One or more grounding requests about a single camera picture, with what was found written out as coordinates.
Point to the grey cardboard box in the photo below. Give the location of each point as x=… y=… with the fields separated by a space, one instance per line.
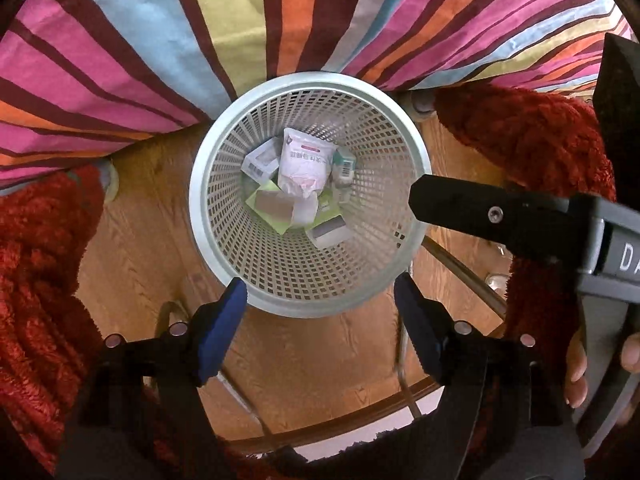
x=327 y=232

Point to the white narrow box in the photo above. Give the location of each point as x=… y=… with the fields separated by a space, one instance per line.
x=260 y=162

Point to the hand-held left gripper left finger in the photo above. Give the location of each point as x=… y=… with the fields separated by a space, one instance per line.
x=220 y=332

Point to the chrome metal frame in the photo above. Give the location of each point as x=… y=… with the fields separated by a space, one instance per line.
x=465 y=275

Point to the large white plastic packet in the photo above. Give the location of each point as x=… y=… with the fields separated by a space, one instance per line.
x=306 y=212

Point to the leaf-print small box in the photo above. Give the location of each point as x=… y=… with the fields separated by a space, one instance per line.
x=344 y=167

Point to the white mesh waste basket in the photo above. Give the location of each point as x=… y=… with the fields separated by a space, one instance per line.
x=280 y=272

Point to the small white pink-print packet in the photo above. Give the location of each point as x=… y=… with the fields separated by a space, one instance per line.
x=302 y=170

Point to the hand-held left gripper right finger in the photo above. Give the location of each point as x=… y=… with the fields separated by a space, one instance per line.
x=420 y=327

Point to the striped bed sheet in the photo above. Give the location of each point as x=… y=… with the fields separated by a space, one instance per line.
x=150 y=35

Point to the person's right hand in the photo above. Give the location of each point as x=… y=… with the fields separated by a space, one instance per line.
x=575 y=370

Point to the yellow-green box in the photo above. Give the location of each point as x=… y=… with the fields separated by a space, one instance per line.
x=270 y=205

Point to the red fuzzy cloth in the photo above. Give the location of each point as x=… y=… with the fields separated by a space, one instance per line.
x=525 y=135
x=35 y=285

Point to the green white medicine box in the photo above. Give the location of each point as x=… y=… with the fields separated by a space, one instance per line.
x=330 y=202

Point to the grey caster wheel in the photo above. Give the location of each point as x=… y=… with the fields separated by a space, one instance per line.
x=110 y=182
x=422 y=105

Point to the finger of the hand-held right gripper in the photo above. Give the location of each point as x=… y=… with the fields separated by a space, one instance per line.
x=622 y=95
x=480 y=212

